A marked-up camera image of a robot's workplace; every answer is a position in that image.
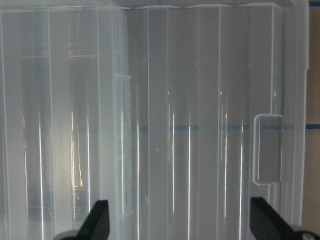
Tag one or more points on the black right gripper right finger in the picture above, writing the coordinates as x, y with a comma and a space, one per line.
267, 224

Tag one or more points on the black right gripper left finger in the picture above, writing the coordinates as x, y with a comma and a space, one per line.
97, 224

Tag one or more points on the clear plastic box lid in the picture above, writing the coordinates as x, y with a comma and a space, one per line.
218, 113

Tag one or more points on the clear plastic storage box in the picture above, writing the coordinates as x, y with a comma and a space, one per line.
64, 117

